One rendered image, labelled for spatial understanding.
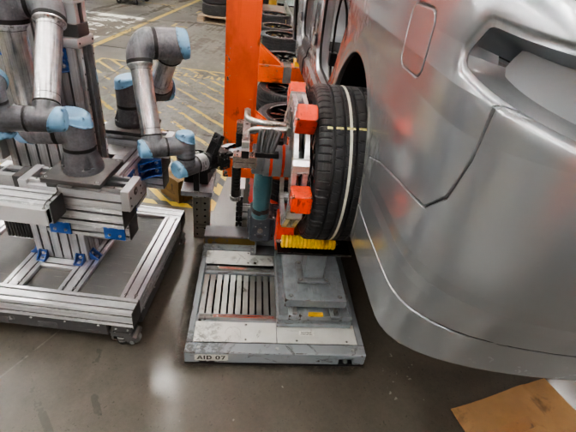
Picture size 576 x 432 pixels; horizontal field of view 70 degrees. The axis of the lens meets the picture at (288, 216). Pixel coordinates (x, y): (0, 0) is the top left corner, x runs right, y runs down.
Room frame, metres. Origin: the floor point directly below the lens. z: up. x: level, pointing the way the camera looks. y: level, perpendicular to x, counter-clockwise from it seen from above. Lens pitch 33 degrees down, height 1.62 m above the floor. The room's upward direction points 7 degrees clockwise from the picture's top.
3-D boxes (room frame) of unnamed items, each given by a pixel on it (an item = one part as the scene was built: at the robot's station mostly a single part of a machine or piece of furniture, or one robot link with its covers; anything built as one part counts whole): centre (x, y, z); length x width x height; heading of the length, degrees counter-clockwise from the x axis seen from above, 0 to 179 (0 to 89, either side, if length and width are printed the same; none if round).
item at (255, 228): (1.94, 0.02, 0.26); 0.42 x 0.18 x 0.35; 97
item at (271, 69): (4.06, 0.23, 0.69); 0.52 x 0.17 x 0.35; 97
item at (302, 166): (1.62, 0.01, 0.85); 0.54 x 0.07 x 0.54; 7
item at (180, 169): (1.53, 0.45, 0.81); 0.11 x 0.08 x 0.09; 142
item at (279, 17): (8.79, 0.75, 0.39); 0.66 x 0.66 x 0.24
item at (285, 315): (1.65, -0.16, 0.13); 0.50 x 0.36 x 0.10; 7
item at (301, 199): (1.31, -0.04, 0.85); 0.09 x 0.08 x 0.07; 7
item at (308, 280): (1.65, -0.16, 0.32); 0.40 x 0.30 x 0.28; 7
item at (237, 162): (1.43, 0.19, 0.93); 0.09 x 0.05 x 0.05; 97
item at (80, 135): (1.39, 0.82, 0.98); 0.13 x 0.12 x 0.14; 105
